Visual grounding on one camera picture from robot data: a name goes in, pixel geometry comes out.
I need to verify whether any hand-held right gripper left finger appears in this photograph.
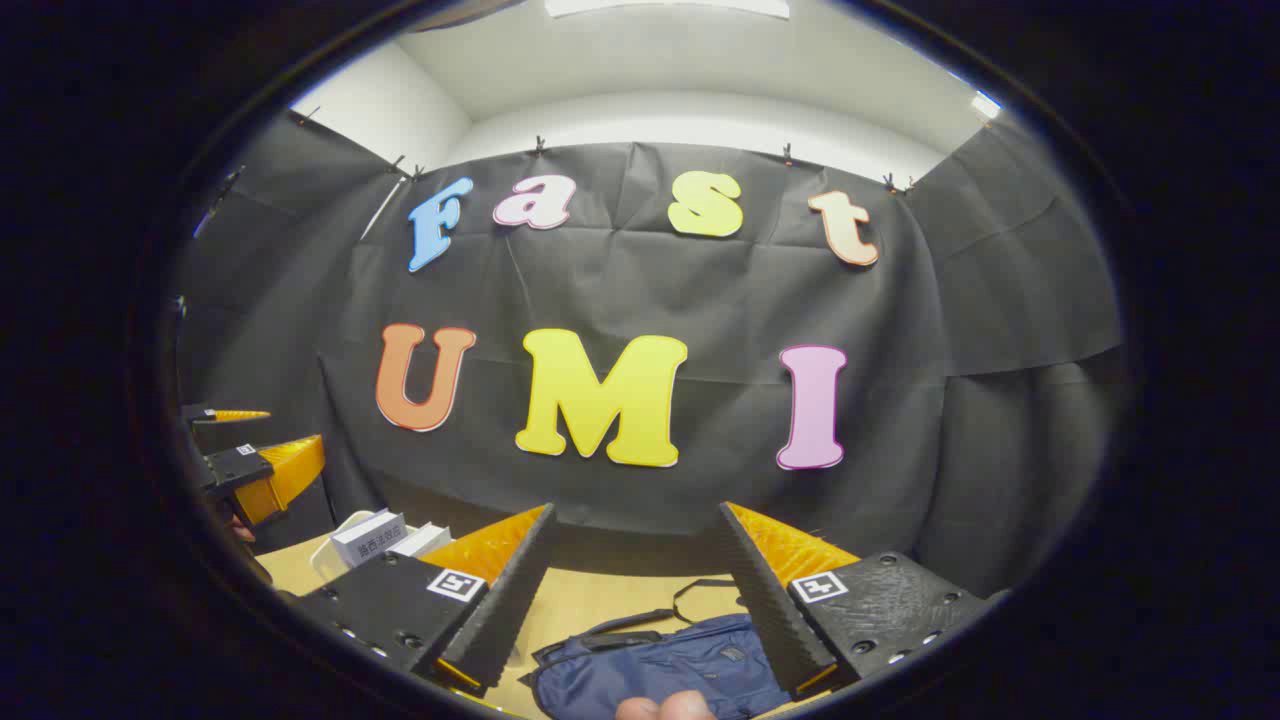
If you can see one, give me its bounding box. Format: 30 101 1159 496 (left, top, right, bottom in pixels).
296 503 558 699

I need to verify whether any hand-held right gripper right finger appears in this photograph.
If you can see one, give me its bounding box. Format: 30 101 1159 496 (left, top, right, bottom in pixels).
718 502 1001 701

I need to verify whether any white plastic bookshelf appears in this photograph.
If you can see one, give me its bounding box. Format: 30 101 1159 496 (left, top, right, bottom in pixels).
308 508 454 583

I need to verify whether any navy blue schoolbag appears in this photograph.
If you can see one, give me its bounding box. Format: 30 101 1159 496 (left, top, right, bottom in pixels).
520 577 801 720

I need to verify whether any white cover book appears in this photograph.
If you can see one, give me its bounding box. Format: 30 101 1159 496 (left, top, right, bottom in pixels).
390 521 454 561

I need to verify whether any grey-blue cover book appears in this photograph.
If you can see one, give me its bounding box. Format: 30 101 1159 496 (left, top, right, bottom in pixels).
330 509 407 568

